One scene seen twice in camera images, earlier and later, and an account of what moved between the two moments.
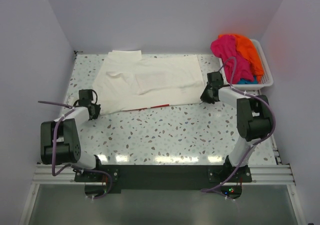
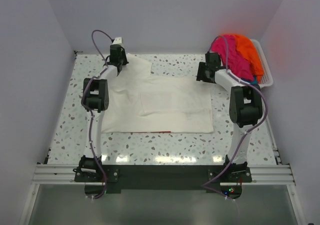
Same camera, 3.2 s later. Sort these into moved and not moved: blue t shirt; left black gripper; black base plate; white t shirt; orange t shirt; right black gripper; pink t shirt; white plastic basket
Moved: right black gripper; white t shirt; left black gripper
Not moved: black base plate; pink t shirt; blue t shirt; white plastic basket; orange t shirt
